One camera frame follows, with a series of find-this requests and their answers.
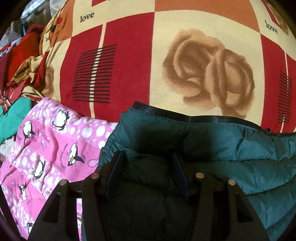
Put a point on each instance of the clear plastic bag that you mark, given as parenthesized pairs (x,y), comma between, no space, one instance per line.
(34,8)

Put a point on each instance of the rose patterned folded blanket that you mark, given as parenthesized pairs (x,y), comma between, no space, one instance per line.
(229,58)

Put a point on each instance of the green garment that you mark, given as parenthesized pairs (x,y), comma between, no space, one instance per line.
(11,120)

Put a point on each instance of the pink penguin bed quilt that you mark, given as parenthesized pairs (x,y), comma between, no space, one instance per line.
(53,143)

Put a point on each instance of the teal quilted puffer jacket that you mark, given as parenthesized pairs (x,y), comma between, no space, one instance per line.
(146,202)

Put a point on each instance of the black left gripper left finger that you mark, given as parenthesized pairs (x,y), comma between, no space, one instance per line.
(58,217)

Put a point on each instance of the red clothes pile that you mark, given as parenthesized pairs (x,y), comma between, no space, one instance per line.
(19,65)

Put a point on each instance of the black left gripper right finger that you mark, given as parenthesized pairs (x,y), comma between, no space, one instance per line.
(221,210)

